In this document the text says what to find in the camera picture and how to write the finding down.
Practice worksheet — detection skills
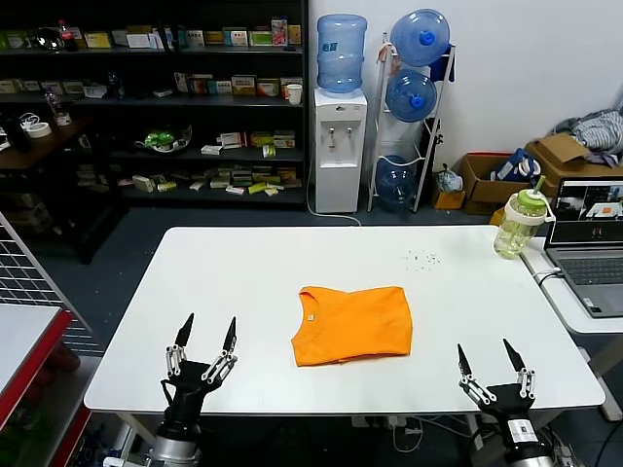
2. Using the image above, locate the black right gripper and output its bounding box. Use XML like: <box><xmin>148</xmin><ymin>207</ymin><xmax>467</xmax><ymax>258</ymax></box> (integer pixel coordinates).
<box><xmin>456</xmin><ymin>338</ymin><xmax>537</xmax><ymax>430</ymax></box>

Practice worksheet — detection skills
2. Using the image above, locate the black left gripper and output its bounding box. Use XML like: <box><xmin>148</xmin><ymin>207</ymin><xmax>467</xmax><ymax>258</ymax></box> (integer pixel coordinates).
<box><xmin>162</xmin><ymin>312</ymin><xmax>239</xmax><ymax>430</ymax></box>

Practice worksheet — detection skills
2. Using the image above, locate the orange t-shirt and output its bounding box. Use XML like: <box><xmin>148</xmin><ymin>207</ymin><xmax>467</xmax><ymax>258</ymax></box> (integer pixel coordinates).
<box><xmin>290</xmin><ymin>285</ymin><xmax>415</xmax><ymax>368</ymax></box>

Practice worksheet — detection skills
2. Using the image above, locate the striped clothes pile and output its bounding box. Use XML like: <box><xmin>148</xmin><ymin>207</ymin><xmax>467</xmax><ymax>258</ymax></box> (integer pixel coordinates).
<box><xmin>552</xmin><ymin>108</ymin><xmax>623</xmax><ymax>169</ymax></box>

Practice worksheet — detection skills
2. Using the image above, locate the grey laptop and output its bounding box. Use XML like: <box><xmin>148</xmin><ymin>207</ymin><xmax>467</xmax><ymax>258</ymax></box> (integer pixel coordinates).
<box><xmin>543</xmin><ymin>175</ymin><xmax>623</xmax><ymax>319</ymax></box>

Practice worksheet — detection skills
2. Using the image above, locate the green lid drinking bottle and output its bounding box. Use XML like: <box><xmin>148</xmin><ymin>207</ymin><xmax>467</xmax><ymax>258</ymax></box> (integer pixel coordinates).
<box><xmin>493</xmin><ymin>175</ymin><xmax>556</xmax><ymax>260</ymax></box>

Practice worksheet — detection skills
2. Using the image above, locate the small yellow box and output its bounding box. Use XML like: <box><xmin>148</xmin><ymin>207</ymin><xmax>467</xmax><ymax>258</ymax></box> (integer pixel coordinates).
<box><xmin>432</xmin><ymin>188</ymin><xmax>467</xmax><ymax>211</ymax></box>

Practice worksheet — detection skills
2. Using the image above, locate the open cardboard box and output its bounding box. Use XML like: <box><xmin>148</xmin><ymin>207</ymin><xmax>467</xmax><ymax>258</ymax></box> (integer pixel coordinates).
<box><xmin>458</xmin><ymin>152</ymin><xmax>534</xmax><ymax>216</ymax></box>

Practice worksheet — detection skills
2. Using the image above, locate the crumpled plastic bag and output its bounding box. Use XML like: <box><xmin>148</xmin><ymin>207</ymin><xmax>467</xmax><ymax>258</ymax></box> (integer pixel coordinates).
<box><xmin>434</xmin><ymin>163</ymin><xmax>463</xmax><ymax>194</ymax></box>

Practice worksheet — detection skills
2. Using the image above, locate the red edged white cart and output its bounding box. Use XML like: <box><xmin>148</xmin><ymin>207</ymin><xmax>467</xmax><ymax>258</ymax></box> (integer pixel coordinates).
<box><xmin>0</xmin><ymin>304</ymin><xmax>93</xmax><ymax>467</ymax></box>

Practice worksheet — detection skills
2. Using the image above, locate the blue white bag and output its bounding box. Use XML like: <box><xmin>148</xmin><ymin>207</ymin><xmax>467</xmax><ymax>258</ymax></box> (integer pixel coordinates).
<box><xmin>490</xmin><ymin>147</ymin><xmax>542</xmax><ymax>185</ymax></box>

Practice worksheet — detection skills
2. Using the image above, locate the white red medicine box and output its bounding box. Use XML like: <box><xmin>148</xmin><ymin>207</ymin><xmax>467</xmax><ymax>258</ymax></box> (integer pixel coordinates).
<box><xmin>217</xmin><ymin>131</ymin><xmax>249</xmax><ymax>150</ymax></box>

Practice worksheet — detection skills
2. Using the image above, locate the green white bowl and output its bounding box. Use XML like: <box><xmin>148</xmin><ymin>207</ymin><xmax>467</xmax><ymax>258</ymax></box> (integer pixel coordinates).
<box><xmin>133</xmin><ymin>125</ymin><xmax>194</xmax><ymax>156</ymax></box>

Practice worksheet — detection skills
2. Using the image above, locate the white water dispenser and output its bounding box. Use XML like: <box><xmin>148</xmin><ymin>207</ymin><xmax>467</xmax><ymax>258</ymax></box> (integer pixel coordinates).
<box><xmin>312</xmin><ymin>87</ymin><xmax>368</xmax><ymax>214</ymax></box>

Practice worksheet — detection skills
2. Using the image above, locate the large brown cardboard box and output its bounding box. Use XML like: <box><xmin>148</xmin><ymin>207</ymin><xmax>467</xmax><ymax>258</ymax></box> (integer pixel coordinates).
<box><xmin>526</xmin><ymin>131</ymin><xmax>623</xmax><ymax>198</ymax></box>

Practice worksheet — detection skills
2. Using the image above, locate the black instrument behind rack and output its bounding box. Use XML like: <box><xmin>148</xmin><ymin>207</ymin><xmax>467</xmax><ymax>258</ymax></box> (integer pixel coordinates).
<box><xmin>419</xmin><ymin>116</ymin><xmax>445</xmax><ymax>186</ymax></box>

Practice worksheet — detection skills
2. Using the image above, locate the black shelf unit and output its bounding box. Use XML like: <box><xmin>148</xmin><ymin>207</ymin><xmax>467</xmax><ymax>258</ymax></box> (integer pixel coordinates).
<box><xmin>0</xmin><ymin>0</ymin><xmax>309</xmax><ymax>211</ymax></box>

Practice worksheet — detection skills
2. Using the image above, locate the brown wooden desk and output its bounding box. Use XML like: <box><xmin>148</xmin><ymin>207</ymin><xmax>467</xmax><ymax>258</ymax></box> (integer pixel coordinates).
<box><xmin>0</xmin><ymin>114</ymin><xmax>128</xmax><ymax>267</ymax></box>

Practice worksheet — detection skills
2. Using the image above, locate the black cylinder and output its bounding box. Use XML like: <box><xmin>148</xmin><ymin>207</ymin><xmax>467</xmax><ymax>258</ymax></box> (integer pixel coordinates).
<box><xmin>8</xmin><ymin>119</ymin><xmax>34</xmax><ymax>152</ymax></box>

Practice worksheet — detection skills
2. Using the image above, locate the blue water jug with label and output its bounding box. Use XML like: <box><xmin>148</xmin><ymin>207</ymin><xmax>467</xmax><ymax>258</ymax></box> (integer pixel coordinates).
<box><xmin>316</xmin><ymin>13</ymin><xmax>368</xmax><ymax>95</ymax></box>

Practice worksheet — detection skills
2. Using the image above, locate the cola bottle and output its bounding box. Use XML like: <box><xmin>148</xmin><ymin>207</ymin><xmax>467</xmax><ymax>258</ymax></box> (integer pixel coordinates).
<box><xmin>56</xmin><ymin>18</ymin><xmax>79</xmax><ymax>53</ymax></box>

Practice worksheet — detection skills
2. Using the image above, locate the shiny dark dome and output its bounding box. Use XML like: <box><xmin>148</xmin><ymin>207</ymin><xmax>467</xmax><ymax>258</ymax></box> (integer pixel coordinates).
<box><xmin>34</xmin><ymin>26</ymin><xmax>64</xmax><ymax>53</ymax></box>

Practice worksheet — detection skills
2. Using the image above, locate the white laptop cable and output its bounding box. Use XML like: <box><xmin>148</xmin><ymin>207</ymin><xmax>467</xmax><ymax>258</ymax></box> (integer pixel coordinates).
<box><xmin>531</xmin><ymin>267</ymin><xmax>564</xmax><ymax>286</ymax></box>

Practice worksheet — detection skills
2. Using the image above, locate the white dispenser power cord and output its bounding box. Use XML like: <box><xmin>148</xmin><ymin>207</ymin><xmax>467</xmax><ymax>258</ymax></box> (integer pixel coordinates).
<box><xmin>305</xmin><ymin>160</ymin><xmax>364</xmax><ymax>228</ymax></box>

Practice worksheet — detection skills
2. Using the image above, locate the white wire grid panel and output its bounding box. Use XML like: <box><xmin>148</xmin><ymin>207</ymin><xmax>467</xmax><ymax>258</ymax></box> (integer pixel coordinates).
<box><xmin>0</xmin><ymin>211</ymin><xmax>92</xmax><ymax>337</ymax></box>

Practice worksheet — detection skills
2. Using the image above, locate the white wire jug rack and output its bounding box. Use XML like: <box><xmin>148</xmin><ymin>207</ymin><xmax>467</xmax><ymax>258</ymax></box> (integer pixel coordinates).
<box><xmin>367</xmin><ymin>31</ymin><xmax>458</xmax><ymax>213</ymax></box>

